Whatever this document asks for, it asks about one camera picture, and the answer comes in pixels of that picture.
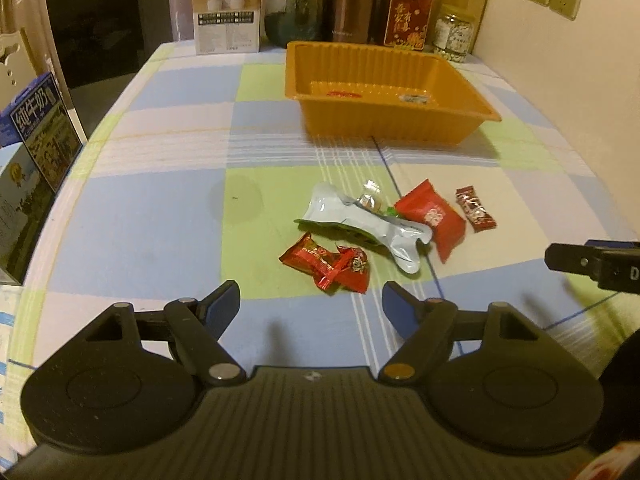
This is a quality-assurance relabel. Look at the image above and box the shiny red candy wrapper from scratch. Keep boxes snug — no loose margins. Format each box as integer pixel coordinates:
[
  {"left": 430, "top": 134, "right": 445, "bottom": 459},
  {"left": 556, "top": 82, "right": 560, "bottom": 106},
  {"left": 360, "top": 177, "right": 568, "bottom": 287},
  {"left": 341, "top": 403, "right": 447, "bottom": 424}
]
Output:
[
  {"left": 278, "top": 232, "right": 346, "bottom": 291},
  {"left": 334, "top": 245, "right": 372, "bottom": 295}
]

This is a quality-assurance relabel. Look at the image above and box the white chair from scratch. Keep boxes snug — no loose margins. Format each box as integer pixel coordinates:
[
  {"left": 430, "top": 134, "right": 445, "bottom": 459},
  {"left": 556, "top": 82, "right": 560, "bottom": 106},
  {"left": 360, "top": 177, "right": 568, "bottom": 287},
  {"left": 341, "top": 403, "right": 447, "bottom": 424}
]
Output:
[{"left": 0, "top": 29, "right": 39, "bottom": 109}]

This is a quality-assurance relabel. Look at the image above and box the brown metal thermos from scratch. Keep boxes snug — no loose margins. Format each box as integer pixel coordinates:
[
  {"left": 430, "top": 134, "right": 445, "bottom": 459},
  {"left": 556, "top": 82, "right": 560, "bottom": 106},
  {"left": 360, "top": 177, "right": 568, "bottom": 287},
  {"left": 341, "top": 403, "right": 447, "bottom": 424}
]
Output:
[{"left": 325, "top": 0, "right": 379, "bottom": 45}]

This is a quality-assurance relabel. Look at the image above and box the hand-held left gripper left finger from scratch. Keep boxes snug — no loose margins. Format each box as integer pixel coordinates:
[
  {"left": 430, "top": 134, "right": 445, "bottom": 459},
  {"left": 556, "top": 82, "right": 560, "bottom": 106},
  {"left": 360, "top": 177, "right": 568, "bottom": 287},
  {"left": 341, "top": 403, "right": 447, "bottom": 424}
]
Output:
[{"left": 82, "top": 280, "right": 248, "bottom": 387}]

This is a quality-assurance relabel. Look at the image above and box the light blue carton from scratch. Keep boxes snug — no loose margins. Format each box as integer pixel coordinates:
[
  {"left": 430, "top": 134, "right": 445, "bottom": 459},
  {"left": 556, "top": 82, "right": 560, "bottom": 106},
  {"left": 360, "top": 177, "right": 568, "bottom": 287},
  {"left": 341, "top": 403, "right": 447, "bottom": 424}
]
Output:
[{"left": 0, "top": 142, "right": 56, "bottom": 287}]

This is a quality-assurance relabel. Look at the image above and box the red gift box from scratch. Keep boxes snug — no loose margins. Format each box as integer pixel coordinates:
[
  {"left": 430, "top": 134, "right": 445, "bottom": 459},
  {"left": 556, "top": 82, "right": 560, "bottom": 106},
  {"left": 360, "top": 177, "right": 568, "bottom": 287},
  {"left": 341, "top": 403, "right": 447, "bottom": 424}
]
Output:
[{"left": 383, "top": 0, "right": 437, "bottom": 53}]

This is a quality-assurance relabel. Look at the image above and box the green glass jar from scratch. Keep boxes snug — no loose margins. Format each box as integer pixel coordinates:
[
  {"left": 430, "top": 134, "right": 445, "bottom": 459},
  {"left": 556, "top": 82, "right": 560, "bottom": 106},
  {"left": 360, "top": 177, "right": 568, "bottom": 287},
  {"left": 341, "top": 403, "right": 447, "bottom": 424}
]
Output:
[{"left": 263, "top": 0, "right": 327, "bottom": 49}]

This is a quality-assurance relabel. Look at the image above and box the large red snack packet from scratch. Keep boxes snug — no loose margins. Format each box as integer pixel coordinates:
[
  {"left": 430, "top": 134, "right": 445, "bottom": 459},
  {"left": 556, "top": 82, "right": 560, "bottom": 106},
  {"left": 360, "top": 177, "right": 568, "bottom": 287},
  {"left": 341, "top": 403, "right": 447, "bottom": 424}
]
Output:
[{"left": 394, "top": 179, "right": 467, "bottom": 264}]

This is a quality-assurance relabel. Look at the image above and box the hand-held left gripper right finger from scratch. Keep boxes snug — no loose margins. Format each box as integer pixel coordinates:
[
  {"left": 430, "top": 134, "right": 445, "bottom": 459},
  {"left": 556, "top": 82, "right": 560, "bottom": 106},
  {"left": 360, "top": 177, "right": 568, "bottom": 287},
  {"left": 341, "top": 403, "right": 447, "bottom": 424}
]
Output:
[{"left": 377, "top": 280, "right": 543, "bottom": 387}]

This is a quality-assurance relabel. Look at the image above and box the white blue-striped box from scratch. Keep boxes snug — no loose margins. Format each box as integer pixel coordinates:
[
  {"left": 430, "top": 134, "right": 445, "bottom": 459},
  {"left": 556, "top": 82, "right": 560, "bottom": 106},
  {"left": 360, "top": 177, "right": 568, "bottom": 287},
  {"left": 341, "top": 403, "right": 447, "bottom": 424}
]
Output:
[{"left": 0, "top": 282, "right": 26, "bottom": 463}]

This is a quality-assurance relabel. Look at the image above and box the white printed cardboard box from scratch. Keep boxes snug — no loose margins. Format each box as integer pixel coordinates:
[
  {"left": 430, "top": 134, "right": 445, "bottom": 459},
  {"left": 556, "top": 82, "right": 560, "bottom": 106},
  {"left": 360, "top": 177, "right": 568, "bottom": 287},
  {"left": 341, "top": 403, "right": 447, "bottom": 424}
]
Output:
[{"left": 192, "top": 0, "right": 265, "bottom": 56}]

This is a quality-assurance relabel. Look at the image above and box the dark red candy bar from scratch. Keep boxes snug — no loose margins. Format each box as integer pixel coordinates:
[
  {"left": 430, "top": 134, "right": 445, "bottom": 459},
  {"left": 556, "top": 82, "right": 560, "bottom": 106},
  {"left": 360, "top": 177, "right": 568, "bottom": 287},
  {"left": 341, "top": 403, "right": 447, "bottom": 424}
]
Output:
[{"left": 455, "top": 186, "right": 498, "bottom": 234}]

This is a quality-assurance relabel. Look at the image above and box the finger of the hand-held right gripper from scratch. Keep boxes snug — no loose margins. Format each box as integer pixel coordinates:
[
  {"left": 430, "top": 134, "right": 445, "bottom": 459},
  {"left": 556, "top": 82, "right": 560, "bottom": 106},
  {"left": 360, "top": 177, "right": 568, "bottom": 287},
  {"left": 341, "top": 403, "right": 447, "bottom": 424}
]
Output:
[{"left": 544, "top": 242, "right": 599, "bottom": 277}]

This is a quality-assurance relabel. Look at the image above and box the blue milk carton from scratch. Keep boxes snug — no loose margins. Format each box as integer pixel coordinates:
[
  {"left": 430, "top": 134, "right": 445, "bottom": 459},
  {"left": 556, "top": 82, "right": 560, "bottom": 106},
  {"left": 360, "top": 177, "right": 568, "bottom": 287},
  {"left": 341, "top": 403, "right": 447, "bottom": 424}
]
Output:
[{"left": 0, "top": 71, "right": 84, "bottom": 196}]

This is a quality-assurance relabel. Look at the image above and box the dark cloth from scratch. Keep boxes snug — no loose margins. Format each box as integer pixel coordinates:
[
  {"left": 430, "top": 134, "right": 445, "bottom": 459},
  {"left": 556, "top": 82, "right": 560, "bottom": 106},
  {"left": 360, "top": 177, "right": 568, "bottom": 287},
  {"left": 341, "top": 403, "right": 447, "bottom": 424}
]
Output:
[{"left": 591, "top": 329, "right": 640, "bottom": 480}]

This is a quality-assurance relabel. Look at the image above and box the checked tablecloth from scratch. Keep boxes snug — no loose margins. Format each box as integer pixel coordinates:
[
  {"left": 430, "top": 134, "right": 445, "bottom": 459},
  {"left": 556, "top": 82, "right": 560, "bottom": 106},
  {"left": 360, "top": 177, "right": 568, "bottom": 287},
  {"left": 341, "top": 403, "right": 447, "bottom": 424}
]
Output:
[{"left": 4, "top": 40, "right": 640, "bottom": 398}]

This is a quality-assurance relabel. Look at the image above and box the clear jar of white snacks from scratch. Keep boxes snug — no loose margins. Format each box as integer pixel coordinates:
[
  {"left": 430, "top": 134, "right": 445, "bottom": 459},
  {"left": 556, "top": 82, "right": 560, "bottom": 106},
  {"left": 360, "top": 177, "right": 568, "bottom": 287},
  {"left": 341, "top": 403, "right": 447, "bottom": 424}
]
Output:
[{"left": 432, "top": 4, "right": 475, "bottom": 64}]

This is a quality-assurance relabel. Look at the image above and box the clear brown candy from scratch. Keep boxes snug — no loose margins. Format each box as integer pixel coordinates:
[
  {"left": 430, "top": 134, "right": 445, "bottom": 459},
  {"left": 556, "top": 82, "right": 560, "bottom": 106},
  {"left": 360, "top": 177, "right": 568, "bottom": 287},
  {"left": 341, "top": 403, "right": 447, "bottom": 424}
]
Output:
[{"left": 356, "top": 180, "right": 384, "bottom": 214}]

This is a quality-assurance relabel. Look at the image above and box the silver snack pouch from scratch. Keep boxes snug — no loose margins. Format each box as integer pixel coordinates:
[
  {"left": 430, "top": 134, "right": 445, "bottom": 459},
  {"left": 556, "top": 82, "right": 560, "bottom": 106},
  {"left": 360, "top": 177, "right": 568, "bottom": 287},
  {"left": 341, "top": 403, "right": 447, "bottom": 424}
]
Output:
[{"left": 294, "top": 182, "right": 432, "bottom": 275}]

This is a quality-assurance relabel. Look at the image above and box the orange plastic tray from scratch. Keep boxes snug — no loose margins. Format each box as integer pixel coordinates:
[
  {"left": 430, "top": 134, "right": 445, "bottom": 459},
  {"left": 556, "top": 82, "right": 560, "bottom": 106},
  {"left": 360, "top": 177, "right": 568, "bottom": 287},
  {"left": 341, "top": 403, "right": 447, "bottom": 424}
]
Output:
[{"left": 284, "top": 40, "right": 502, "bottom": 147}]

